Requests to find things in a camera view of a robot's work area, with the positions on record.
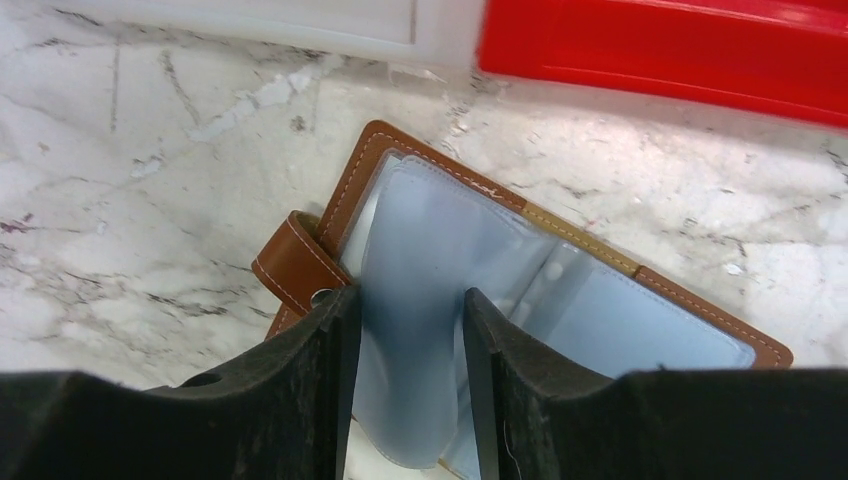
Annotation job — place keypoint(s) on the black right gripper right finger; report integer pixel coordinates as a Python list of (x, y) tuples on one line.
[(539, 415)]

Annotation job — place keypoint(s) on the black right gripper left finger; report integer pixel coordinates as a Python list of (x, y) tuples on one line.
[(281, 410)]

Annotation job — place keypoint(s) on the brown leather card holder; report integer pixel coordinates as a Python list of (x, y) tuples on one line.
[(414, 230)]

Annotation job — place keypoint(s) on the white plastic bin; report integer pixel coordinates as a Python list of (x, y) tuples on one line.
[(439, 33)]

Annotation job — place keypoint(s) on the red plastic bin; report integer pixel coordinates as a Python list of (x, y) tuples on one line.
[(785, 58)]

